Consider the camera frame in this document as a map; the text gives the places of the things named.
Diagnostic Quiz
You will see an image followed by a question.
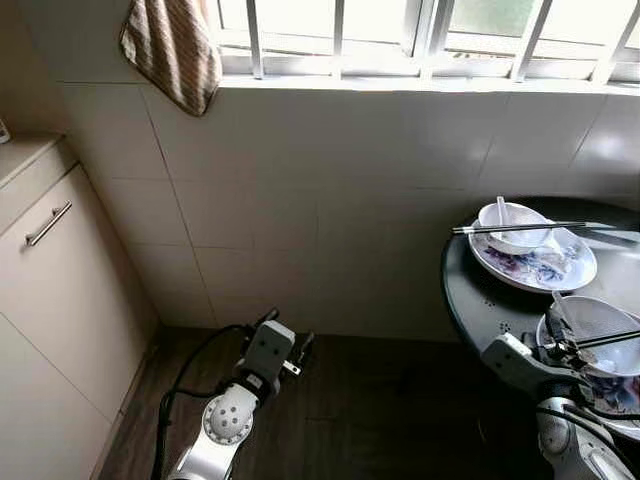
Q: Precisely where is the brown striped towel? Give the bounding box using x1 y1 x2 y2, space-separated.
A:
119 0 223 117

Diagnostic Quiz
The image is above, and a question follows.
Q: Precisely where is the white barred window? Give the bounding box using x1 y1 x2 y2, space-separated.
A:
205 0 640 89

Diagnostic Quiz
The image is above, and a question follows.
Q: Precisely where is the large floral plate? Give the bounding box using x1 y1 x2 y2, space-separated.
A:
535 305 640 423

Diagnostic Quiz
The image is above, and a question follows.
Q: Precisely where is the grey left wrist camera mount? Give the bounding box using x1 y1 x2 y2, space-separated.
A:
238 320 297 386

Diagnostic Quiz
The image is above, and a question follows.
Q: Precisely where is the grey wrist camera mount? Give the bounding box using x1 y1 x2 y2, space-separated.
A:
481 332 563 393
238 320 297 386

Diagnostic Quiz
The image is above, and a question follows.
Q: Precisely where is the white ceramic spoon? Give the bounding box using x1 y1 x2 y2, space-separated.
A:
495 195 521 236
549 291 579 336

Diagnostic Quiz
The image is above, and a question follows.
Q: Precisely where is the steel cabinet handle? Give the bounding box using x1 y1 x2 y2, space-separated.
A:
25 201 74 248

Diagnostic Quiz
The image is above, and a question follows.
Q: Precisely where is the white ceramic bowl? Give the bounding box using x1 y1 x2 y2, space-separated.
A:
545 294 640 378
477 200 554 256

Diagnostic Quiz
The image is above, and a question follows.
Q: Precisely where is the round black table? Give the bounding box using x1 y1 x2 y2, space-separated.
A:
441 195 640 441

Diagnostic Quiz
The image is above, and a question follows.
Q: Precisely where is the small floral plate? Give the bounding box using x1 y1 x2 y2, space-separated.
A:
468 222 599 294

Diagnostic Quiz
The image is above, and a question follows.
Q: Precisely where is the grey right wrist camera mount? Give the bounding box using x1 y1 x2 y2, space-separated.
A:
481 332 563 393

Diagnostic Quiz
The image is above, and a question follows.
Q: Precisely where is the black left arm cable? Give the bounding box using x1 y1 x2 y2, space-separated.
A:
150 322 253 480

